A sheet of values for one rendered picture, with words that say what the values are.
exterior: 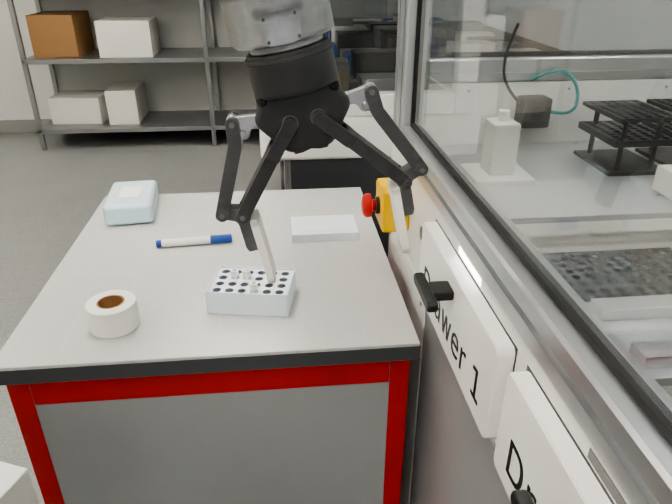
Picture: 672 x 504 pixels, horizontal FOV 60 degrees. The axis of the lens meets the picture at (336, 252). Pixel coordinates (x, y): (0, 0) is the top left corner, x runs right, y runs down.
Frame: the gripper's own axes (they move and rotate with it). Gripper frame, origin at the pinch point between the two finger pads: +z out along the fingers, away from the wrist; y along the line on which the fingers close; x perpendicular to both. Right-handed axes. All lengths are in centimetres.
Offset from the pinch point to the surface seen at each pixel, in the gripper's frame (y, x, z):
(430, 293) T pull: 9.0, 2.3, 8.8
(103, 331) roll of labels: -34.8, 18.7, 13.9
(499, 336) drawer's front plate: 13.2, -8.5, 8.0
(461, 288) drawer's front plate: 12.1, 0.6, 8.0
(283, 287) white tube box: -9.7, 26.0, 17.5
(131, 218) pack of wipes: -39, 58, 13
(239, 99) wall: -55, 419, 66
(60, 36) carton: -153, 375, -9
